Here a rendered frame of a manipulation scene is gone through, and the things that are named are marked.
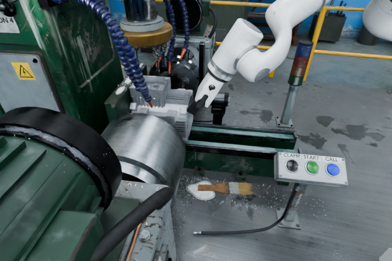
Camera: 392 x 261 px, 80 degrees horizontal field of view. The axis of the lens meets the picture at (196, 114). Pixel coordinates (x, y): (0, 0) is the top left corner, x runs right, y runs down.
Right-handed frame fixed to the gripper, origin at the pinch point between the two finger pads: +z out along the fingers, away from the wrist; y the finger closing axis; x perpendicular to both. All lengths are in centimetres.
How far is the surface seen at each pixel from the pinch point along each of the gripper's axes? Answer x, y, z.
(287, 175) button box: -25.9, -21.9, -10.7
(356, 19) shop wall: -264, 475, -70
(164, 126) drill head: 7.0, -17.5, -2.1
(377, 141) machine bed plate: -85, 27, -16
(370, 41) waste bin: -296, 432, -53
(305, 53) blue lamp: -31, 33, -29
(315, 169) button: -30.8, -20.6, -15.5
